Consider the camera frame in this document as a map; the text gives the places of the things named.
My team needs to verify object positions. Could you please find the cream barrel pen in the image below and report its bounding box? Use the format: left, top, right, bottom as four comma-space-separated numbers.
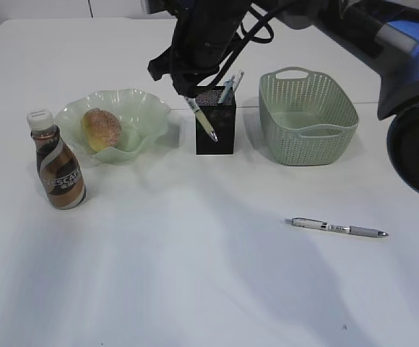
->
183, 96, 218, 142

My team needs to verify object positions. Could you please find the black mesh pen holder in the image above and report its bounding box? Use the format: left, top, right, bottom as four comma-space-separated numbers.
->
195, 86, 236, 155

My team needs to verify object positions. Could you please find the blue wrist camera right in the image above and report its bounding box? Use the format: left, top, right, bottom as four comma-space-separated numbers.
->
141, 0, 181, 15

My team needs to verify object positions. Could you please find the white pen grey grip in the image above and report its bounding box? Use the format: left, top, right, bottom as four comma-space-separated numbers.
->
217, 74, 236, 104

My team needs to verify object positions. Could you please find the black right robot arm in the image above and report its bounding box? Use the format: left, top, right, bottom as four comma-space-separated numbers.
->
142, 1, 419, 193

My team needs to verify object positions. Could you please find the clear plastic ruler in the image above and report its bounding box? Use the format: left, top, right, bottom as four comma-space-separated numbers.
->
232, 69, 245, 93

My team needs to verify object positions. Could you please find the green plastic woven basket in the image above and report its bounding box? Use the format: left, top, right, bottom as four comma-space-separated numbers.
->
259, 67, 359, 166

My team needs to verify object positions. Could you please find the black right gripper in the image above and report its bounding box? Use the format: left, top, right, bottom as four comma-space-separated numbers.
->
147, 37, 231, 98

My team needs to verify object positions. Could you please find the green glass ruffled plate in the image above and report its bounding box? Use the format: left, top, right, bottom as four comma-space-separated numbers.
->
55, 89, 170, 167

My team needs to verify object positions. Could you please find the brown Nescafe coffee bottle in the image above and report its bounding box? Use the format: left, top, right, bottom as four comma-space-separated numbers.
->
27, 109, 86, 210

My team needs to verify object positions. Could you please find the golden bread roll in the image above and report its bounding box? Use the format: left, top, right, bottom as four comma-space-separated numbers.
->
81, 108, 121, 153

